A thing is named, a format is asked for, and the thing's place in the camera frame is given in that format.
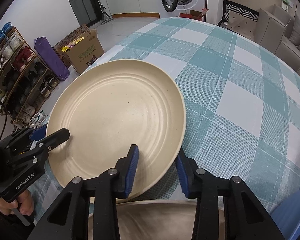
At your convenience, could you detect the large blue bowl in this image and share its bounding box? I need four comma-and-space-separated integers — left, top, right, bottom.
271, 190, 300, 239

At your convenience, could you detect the beige plate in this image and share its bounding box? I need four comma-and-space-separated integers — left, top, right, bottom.
87, 199, 225, 240
46, 59, 186, 199

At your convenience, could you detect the person's left hand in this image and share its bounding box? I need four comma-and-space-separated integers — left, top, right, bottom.
0, 190, 34, 216

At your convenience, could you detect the wooden shoe rack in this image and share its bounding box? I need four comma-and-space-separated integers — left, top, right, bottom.
0, 22, 59, 126

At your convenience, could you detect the purple rolled mat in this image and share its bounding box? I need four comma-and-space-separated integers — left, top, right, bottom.
34, 37, 70, 81

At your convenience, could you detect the cardboard box with items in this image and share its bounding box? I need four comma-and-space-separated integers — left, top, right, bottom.
53, 24, 104, 74

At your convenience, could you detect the teal checked tablecloth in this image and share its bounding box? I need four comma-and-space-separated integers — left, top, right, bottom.
28, 16, 300, 230

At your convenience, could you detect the black glass door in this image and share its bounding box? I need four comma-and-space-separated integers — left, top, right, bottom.
69, 0, 102, 27

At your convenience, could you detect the grey sofa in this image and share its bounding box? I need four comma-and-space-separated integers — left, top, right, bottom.
254, 5, 300, 76

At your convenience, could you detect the red gift box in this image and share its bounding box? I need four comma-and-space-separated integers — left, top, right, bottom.
179, 8, 209, 21

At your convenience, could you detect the black patterned folding chair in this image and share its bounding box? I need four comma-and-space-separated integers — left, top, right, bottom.
218, 0, 259, 41

